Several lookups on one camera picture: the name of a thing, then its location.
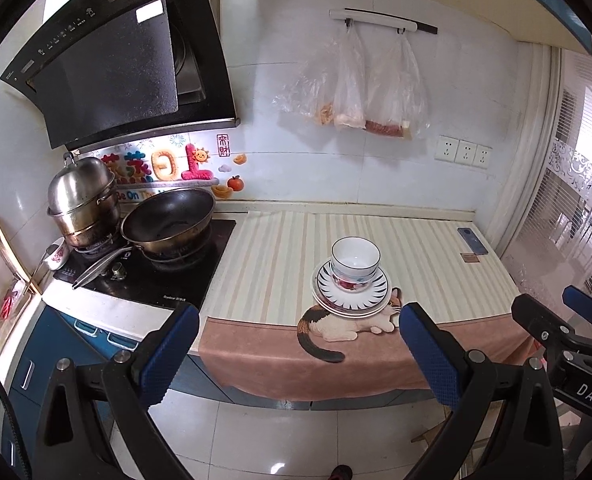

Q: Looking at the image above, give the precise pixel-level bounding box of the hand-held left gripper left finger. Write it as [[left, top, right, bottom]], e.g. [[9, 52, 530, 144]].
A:
[[33, 302, 200, 480]]

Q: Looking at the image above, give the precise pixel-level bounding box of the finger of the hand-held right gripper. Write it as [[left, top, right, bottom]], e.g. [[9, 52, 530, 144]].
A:
[[511, 293, 592, 361], [562, 285, 592, 345]]

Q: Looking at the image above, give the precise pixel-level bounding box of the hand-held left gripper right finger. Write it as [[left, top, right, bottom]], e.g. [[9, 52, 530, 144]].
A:
[[398, 301, 565, 480]]

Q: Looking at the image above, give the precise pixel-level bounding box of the blue leaf pattern plate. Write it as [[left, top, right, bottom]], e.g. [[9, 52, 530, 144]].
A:
[[315, 260, 391, 312]]

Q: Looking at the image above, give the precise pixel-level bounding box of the white plate with red flowers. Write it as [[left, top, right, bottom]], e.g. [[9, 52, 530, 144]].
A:
[[311, 280, 393, 319]]

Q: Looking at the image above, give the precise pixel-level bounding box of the red floral bowl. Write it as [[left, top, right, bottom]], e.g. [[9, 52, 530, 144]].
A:
[[329, 260, 385, 292]]

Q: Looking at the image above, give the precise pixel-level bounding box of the white bowl with blue rim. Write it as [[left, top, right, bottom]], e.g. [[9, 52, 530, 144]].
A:
[[331, 236, 381, 281]]

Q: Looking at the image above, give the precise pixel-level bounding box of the black glass gas stove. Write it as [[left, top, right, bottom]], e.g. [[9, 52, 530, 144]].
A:
[[51, 217, 238, 309]]

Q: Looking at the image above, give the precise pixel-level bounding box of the cardboard piece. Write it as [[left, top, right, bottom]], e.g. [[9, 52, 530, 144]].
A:
[[410, 411, 453, 444]]

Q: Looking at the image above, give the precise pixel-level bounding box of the blue smartphone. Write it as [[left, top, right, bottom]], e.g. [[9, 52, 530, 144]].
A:
[[457, 226, 490, 256]]

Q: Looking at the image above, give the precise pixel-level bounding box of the glass sliding door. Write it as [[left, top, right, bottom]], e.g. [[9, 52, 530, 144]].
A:
[[500, 45, 592, 322]]

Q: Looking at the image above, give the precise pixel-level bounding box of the blue base cabinet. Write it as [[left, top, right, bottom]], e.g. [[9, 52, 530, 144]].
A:
[[0, 304, 450, 480]]

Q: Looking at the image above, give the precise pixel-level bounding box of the black wok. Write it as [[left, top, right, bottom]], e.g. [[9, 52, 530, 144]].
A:
[[71, 187, 217, 291]]

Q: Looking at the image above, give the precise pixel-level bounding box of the striped table mat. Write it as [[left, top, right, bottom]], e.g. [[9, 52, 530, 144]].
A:
[[197, 210, 545, 404]]

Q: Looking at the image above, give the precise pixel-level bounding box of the small floral cup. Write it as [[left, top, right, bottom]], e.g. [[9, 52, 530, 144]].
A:
[[41, 242, 70, 271]]

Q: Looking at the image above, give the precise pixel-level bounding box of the stainless steel steamer pot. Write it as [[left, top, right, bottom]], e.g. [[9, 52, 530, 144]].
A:
[[46, 152, 122, 250]]

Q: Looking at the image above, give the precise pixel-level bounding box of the clear plastic bag with meat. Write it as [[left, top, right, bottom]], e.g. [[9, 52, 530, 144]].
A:
[[364, 31, 432, 140]]

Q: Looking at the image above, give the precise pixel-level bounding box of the black range hood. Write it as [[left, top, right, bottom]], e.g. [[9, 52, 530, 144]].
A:
[[0, 0, 241, 151]]

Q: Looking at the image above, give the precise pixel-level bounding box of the black cable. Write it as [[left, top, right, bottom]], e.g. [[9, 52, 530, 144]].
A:
[[0, 345, 33, 480]]

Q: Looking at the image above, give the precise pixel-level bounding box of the wall utensil rack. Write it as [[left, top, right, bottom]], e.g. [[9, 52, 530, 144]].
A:
[[0, 202, 45, 361]]

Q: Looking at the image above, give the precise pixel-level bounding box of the colourful letters wall sticker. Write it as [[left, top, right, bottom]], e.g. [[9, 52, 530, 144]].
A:
[[98, 143, 220, 184]]

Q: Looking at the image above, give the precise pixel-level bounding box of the white wall hook rail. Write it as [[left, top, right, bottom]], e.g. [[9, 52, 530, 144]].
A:
[[328, 7, 439, 36]]

